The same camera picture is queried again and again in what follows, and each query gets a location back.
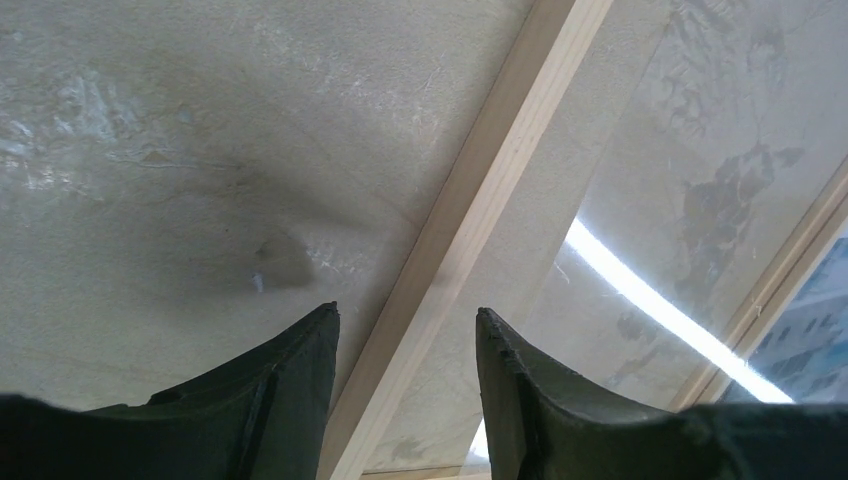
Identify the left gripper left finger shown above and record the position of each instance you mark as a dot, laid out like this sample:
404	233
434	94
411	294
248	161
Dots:
261	415

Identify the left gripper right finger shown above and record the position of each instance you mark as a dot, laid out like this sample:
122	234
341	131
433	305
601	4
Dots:
544	420

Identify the building photo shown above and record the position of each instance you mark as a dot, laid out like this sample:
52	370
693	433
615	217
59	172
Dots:
805	352

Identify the clear acrylic glass sheet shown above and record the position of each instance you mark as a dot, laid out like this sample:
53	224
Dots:
692	140

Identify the light wooden picture frame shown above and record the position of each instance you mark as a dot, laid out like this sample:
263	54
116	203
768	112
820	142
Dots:
547	53

